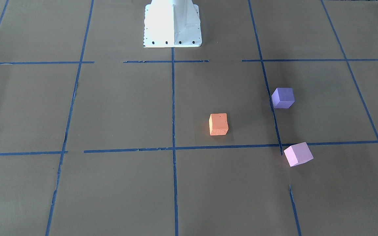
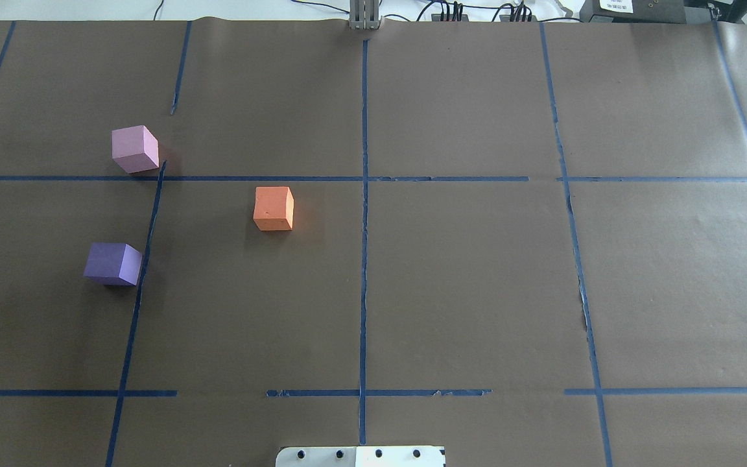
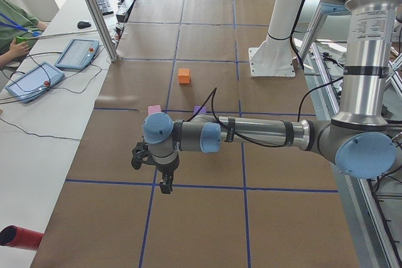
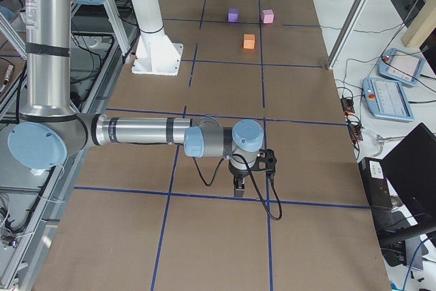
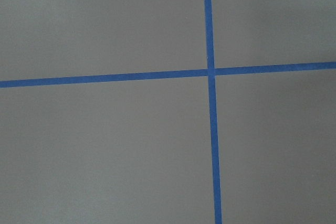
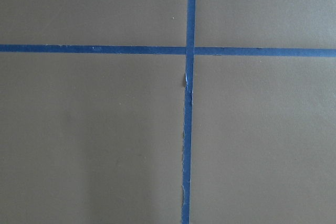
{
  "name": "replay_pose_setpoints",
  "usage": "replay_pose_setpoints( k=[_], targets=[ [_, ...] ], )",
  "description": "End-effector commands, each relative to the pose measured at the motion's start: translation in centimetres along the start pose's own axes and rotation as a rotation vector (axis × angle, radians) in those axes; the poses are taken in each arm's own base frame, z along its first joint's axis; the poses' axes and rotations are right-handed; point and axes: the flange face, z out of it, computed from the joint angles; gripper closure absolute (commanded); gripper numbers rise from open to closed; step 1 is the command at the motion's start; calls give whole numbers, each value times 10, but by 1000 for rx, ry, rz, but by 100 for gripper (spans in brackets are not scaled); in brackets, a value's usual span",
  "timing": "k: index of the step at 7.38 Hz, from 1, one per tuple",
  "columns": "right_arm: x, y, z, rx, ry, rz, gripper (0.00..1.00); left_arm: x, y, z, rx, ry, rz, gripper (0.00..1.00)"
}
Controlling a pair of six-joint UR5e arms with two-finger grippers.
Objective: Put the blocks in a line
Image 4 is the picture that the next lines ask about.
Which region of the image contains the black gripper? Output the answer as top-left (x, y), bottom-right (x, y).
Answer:
top-left (228, 162), bottom-right (249, 198)

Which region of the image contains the orange foam cube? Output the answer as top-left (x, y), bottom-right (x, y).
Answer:
top-left (243, 34), bottom-right (255, 50)

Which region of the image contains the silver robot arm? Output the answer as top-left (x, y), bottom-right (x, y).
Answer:
top-left (7, 0), bottom-right (267, 196)

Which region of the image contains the brown paper table mat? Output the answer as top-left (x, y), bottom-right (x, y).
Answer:
top-left (33, 0), bottom-right (390, 290)

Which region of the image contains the orange black connector strip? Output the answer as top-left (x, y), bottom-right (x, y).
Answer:
top-left (341, 97), bottom-right (363, 144)

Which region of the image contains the black box with label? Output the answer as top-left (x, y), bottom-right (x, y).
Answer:
top-left (358, 157), bottom-right (392, 211)

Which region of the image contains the purple foam cube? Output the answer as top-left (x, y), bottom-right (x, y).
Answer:
top-left (228, 8), bottom-right (239, 22)

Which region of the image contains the pink foam cube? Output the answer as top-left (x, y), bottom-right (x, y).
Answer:
top-left (261, 9), bottom-right (275, 24)

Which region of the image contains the near teach pendant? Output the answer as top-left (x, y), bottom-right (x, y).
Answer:
top-left (362, 78), bottom-right (414, 122)

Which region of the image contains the teach pendant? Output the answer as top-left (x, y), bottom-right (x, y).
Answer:
top-left (362, 78), bottom-right (414, 122)
top-left (378, 48), bottom-right (424, 87)

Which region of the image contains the black laptop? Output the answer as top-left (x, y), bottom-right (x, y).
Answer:
top-left (379, 123), bottom-right (435, 247)

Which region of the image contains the far teach pendant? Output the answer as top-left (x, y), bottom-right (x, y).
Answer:
top-left (378, 48), bottom-right (424, 87)

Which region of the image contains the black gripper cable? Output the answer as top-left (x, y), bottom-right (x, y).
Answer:
top-left (191, 153), bottom-right (283, 221)

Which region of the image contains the white pedestal column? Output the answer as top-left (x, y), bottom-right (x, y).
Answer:
top-left (131, 0), bottom-right (183, 76)

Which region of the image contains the aluminium side frame rail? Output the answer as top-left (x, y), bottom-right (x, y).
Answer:
top-left (0, 0), bottom-right (137, 291)

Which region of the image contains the aluminium frame post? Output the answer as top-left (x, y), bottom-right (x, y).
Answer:
top-left (326, 0), bottom-right (368, 70)

